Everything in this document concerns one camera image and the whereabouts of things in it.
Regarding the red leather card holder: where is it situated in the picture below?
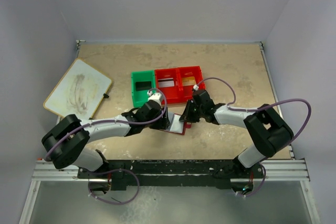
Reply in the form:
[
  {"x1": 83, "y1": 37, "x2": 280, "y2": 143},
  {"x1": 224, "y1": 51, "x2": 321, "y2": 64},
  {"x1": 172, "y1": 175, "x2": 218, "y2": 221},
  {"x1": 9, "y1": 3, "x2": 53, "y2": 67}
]
[{"x1": 161, "y1": 112, "x2": 192, "y2": 135}]

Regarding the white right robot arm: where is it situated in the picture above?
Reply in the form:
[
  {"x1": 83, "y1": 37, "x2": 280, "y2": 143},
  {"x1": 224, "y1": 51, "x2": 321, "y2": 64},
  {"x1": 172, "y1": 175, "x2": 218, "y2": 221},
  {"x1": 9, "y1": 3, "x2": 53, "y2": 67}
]
[{"x1": 179, "y1": 90, "x2": 293, "y2": 177}]

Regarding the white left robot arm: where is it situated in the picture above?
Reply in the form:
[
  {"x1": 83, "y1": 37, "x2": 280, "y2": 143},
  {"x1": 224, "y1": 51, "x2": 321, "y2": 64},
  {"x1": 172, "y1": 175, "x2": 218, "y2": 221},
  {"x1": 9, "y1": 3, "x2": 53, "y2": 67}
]
[{"x1": 41, "y1": 101, "x2": 174, "y2": 178}]

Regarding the black card in green bin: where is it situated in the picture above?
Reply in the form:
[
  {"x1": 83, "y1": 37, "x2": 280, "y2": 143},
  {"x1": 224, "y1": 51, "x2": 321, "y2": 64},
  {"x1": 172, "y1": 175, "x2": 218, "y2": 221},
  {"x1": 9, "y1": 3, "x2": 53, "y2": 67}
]
[{"x1": 135, "y1": 81, "x2": 152, "y2": 91}]

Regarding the white card with black stripe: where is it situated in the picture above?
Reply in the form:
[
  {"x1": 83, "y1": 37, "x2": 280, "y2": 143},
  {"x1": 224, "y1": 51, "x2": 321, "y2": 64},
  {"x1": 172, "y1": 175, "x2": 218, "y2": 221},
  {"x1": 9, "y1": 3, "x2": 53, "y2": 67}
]
[{"x1": 158, "y1": 78, "x2": 175, "y2": 88}]

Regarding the orange card in red bin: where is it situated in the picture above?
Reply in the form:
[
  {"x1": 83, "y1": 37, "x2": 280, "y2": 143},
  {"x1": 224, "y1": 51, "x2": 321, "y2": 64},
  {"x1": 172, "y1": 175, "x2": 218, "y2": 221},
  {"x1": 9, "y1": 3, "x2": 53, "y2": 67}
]
[{"x1": 182, "y1": 76, "x2": 196, "y2": 87}]

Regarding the outer red plastic bin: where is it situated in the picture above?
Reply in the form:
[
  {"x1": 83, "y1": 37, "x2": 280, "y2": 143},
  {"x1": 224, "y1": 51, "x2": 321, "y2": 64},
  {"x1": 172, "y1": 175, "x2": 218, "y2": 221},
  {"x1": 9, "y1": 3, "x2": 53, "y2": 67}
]
[{"x1": 179, "y1": 66, "x2": 203, "y2": 103}]

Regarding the red plastic bin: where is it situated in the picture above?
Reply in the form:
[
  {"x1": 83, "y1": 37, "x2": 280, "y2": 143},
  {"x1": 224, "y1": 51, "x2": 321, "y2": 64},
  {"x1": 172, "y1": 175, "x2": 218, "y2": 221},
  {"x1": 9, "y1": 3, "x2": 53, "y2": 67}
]
[
  {"x1": 154, "y1": 68, "x2": 182, "y2": 104},
  {"x1": 179, "y1": 66, "x2": 203, "y2": 103}
]

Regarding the middle red plastic bin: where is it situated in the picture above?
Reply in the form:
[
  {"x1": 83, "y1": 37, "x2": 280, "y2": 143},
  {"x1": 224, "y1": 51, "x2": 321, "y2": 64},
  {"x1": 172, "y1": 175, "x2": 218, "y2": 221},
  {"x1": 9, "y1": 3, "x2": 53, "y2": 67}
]
[{"x1": 154, "y1": 68, "x2": 182, "y2": 104}]

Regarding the green plastic bin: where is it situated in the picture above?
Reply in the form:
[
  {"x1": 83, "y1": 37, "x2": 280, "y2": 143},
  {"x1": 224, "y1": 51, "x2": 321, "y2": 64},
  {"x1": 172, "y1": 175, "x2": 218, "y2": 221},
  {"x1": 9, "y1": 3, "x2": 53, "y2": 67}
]
[{"x1": 131, "y1": 70, "x2": 156, "y2": 108}]

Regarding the yellow-framed whiteboard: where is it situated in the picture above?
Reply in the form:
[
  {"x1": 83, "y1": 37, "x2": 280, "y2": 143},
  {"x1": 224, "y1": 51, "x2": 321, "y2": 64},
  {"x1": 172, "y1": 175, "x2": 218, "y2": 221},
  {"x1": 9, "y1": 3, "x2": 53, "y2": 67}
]
[{"x1": 43, "y1": 59, "x2": 112, "y2": 119}]

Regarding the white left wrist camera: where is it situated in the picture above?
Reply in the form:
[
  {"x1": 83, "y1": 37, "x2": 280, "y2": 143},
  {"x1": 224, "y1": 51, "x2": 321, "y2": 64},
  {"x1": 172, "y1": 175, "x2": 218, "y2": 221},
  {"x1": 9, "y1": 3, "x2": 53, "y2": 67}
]
[{"x1": 148, "y1": 92, "x2": 163, "y2": 106}]

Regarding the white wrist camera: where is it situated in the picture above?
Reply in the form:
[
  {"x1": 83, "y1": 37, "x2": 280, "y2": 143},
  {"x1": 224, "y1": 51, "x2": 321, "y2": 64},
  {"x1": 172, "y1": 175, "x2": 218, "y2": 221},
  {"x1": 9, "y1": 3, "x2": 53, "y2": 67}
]
[
  {"x1": 148, "y1": 92, "x2": 163, "y2": 106},
  {"x1": 193, "y1": 84, "x2": 199, "y2": 91}
]

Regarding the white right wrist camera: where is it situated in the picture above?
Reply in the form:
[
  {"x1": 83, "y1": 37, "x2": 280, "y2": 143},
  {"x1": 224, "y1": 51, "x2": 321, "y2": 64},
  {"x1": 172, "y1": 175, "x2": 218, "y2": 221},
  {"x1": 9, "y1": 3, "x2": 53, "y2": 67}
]
[{"x1": 193, "y1": 84, "x2": 199, "y2": 91}]

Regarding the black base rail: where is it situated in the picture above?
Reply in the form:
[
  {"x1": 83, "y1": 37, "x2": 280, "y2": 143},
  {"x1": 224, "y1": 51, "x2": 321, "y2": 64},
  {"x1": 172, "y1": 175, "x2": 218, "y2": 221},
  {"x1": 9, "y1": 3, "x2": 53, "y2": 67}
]
[{"x1": 78, "y1": 159, "x2": 265, "y2": 191}]

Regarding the aluminium table frame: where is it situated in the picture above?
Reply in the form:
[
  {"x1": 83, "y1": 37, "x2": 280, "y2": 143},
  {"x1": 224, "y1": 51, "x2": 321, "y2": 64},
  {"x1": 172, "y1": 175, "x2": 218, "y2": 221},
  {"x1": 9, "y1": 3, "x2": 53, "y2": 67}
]
[{"x1": 18, "y1": 40, "x2": 321, "y2": 224}]

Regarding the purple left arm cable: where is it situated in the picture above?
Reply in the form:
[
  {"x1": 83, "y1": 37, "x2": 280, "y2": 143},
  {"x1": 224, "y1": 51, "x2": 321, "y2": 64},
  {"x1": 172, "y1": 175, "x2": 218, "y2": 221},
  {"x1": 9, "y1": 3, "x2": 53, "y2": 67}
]
[{"x1": 44, "y1": 87, "x2": 169, "y2": 205}]

